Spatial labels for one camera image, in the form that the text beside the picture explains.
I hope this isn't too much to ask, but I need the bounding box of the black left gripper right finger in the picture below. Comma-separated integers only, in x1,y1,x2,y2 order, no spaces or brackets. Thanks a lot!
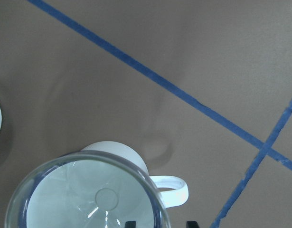
186,221,198,228

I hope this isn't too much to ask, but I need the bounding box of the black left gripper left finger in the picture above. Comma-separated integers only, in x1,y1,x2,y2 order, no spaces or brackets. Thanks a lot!
125,221,136,228

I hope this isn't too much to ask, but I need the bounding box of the clear glass funnel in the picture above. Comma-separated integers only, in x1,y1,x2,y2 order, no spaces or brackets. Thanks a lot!
5,150,170,228

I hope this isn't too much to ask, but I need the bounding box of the crossing blue tape strip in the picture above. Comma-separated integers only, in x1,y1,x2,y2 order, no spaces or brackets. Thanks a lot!
210,99,292,228

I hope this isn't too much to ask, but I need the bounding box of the white ceramic mug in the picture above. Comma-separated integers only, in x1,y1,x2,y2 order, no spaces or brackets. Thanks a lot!
80,141,189,228

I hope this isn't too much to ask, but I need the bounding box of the brown table mat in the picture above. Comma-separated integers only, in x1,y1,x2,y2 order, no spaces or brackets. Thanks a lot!
0,0,292,228

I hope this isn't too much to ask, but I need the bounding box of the long blue tape strip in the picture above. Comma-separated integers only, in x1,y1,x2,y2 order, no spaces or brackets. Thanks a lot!
28,0,292,171

